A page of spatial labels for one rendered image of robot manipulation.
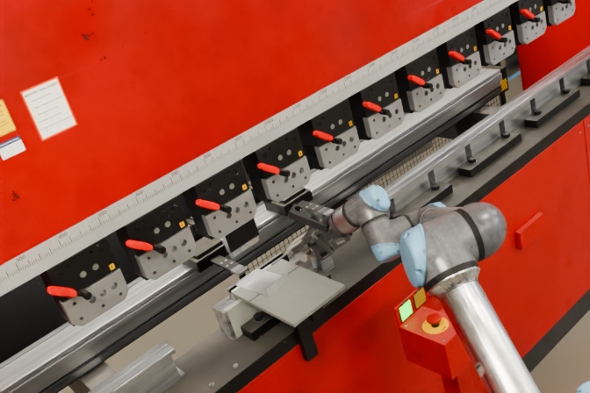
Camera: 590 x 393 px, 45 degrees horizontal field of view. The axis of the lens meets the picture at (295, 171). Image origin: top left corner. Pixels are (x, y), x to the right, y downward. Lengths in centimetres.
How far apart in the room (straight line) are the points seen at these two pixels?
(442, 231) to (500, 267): 117
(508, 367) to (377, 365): 88
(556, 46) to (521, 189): 125
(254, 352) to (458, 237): 72
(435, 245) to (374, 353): 84
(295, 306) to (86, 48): 79
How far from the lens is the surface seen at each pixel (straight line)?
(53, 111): 158
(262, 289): 191
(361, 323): 211
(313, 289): 184
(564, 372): 296
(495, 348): 140
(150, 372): 187
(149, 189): 171
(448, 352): 194
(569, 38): 364
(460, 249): 143
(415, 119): 273
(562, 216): 287
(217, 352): 197
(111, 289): 172
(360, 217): 184
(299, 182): 196
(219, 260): 210
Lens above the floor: 201
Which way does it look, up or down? 24 degrees down
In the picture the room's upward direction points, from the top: 17 degrees counter-clockwise
